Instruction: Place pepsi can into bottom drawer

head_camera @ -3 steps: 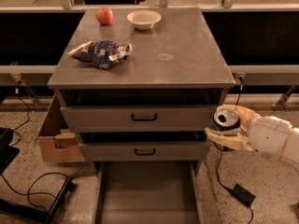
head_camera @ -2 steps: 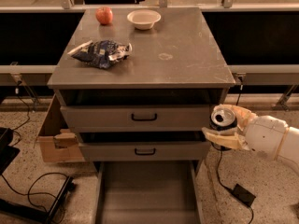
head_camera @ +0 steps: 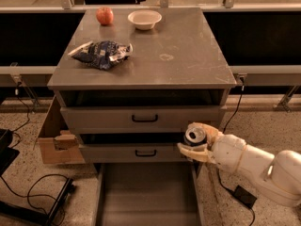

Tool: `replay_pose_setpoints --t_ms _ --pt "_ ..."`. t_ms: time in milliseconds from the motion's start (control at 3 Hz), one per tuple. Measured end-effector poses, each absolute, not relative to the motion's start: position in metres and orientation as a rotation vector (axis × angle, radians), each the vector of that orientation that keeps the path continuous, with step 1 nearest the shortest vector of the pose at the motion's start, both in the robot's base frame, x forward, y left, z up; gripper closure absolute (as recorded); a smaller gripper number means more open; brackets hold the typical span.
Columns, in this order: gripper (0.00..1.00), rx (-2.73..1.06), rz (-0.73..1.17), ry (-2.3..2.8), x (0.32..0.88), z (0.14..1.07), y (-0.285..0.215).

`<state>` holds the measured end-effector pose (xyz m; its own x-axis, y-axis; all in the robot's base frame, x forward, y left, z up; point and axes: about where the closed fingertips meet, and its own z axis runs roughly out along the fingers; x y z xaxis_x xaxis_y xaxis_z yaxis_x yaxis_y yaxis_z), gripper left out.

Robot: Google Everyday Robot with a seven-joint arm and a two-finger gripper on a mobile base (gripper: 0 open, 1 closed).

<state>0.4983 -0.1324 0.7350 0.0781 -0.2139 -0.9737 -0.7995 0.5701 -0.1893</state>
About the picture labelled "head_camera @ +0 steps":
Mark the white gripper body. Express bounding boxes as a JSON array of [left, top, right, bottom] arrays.
[[211, 135, 246, 172]]

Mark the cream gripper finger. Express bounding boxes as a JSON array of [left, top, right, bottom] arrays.
[[188, 122, 223, 147], [177, 143, 215, 164]]

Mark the blue pepsi can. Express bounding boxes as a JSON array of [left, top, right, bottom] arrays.
[[184, 127, 207, 147]]

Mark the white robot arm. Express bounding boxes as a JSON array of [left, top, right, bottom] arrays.
[[178, 122, 301, 207]]

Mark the open bottom grey drawer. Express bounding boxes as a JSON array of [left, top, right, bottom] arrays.
[[92, 162, 205, 226]]

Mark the grey drawer cabinet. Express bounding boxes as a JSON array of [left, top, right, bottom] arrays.
[[47, 7, 238, 165]]

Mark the middle grey drawer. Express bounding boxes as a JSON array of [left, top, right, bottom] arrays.
[[79, 144, 188, 163]]

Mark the top grey drawer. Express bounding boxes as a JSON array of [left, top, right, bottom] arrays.
[[60, 105, 226, 134]]

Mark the black power adapter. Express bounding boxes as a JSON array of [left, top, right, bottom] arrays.
[[233, 186, 257, 209]]

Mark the white bowl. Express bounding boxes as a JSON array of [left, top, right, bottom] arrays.
[[128, 9, 162, 31]]

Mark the blue chip bag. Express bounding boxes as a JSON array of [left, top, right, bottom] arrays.
[[69, 40, 133, 71]]

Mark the cardboard box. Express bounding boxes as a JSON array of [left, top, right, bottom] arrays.
[[38, 98, 84, 164]]

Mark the red apple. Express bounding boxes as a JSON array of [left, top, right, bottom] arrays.
[[96, 7, 114, 25]]

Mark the black equipment left edge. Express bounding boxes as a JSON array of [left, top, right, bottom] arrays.
[[0, 129, 20, 176]]

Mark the black stand base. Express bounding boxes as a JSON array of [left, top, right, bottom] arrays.
[[0, 178, 74, 226]]

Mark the black power cable right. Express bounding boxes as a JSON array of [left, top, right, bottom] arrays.
[[217, 82, 257, 226]]

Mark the black cable left floor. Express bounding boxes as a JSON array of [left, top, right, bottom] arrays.
[[0, 173, 70, 226]]

